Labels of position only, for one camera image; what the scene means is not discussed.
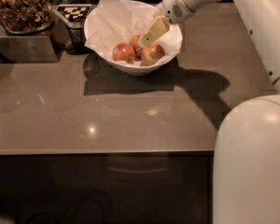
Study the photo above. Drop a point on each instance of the left red apple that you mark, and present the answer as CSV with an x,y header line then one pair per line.
x,y
123,52

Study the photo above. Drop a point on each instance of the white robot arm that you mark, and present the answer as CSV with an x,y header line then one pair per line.
x,y
246,176

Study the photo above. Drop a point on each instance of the white paper liner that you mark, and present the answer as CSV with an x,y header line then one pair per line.
x,y
117,21

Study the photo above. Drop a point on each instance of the black container with marker tag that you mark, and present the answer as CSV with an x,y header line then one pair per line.
x,y
74,16

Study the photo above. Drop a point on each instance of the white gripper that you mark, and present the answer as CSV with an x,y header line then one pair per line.
x,y
174,9

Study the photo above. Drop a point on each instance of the white ceramic bowl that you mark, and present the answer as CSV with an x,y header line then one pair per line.
x,y
171,42

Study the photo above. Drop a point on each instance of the stainless steel box stand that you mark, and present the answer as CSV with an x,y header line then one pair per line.
x,y
43,47

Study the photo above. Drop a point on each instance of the middle back red apple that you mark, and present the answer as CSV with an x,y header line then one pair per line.
x,y
137,49

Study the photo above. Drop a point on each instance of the glass jar of nuts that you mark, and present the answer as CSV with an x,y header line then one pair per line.
x,y
21,17

